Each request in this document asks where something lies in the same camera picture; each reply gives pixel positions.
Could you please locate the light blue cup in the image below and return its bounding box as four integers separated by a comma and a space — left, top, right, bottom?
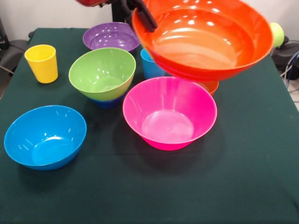
140, 48, 167, 80

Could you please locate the yellow cup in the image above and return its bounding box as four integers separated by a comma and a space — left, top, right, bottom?
24, 44, 59, 84

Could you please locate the large pink bowl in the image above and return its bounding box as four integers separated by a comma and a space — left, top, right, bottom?
122, 76, 218, 151

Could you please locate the tangled cable bundle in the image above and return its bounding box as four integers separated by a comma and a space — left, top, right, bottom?
279, 50, 299, 93

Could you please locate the dark green table cloth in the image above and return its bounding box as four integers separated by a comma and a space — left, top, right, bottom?
0, 27, 299, 224

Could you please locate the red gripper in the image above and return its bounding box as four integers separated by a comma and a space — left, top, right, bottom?
75, 0, 158, 34

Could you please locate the grey chair base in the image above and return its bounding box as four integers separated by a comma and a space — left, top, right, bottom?
270, 38, 299, 70
0, 39, 30, 70

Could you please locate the large orange bowl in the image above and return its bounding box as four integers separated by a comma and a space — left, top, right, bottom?
131, 0, 274, 83

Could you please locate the green bowl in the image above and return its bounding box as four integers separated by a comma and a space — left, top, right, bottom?
68, 47, 137, 101

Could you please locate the small orange bowl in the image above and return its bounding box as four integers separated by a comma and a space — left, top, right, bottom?
197, 80, 220, 96

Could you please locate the purple bowl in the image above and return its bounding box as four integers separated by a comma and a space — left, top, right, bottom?
82, 21, 141, 53

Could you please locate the small dark blue bowl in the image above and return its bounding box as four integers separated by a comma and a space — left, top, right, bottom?
88, 94, 125, 110

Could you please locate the large light blue bowl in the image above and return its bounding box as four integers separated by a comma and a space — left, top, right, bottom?
3, 105, 87, 171

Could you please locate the light green cup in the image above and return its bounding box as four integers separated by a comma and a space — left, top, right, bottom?
270, 22, 285, 49

